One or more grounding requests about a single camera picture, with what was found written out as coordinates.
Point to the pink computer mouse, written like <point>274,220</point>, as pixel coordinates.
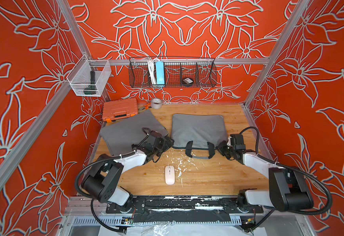
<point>169,175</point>

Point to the orange tool case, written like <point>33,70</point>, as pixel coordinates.
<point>119,109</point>

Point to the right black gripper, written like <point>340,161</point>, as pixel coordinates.
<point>221,147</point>

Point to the orange handled pliers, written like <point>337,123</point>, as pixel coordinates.
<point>145,107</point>

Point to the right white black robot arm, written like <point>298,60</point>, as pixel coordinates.
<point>287,191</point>

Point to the grey laptop bag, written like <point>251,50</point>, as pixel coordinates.
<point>120,136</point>
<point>198,135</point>

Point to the black wire wall basket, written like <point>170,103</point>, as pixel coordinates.
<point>142,72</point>

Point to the clear tape roll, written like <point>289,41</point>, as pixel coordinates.
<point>156,103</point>

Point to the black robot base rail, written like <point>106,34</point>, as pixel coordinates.
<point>188,209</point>

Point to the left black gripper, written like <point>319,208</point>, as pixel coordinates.
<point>165,147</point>

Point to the dark green flashlight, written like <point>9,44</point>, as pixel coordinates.
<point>91,89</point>

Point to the light blue box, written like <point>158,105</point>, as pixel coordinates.
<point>160,74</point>

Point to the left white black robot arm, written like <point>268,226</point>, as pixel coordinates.
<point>99,180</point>

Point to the clear plastic wall bin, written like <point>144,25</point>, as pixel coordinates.
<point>79,77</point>

